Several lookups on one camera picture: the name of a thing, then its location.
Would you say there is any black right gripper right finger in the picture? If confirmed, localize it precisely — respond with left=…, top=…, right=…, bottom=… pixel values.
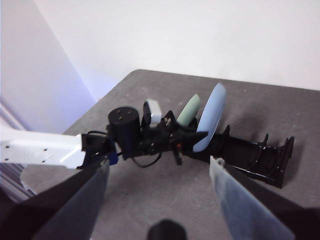
left=209, top=155, right=320, bottom=240

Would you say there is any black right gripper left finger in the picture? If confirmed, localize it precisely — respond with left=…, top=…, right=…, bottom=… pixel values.
left=0, top=159, right=111, bottom=240

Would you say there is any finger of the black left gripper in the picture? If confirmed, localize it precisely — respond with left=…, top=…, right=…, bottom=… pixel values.
left=181, top=130, right=210, bottom=146

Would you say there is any light blue plate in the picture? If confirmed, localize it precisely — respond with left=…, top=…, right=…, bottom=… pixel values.
left=192, top=82, right=228, bottom=153

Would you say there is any pale green plate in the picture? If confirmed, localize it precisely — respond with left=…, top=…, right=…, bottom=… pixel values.
left=176, top=93, right=202, bottom=127

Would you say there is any black plastic plate rack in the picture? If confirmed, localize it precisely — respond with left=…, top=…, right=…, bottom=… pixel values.
left=172, top=117, right=295, bottom=189

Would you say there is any pale grey camera box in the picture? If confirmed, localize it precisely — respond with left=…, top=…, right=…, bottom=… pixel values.
left=144, top=99, right=163, bottom=124

